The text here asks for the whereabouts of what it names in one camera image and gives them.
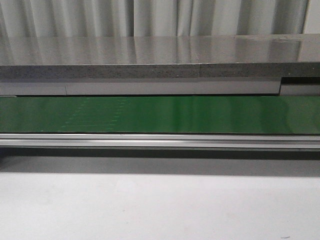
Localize green belt conveyor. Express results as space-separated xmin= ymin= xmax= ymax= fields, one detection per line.
xmin=0 ymin=96 xmax=320 ymax=151

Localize white pleated curtain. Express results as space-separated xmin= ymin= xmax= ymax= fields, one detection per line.
xmin=0 ymin=0 xmax=320 ymax=38

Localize grey stone counter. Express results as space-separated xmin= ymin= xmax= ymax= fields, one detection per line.
xmin=0 ymin=34 xmax=320 ymax=96

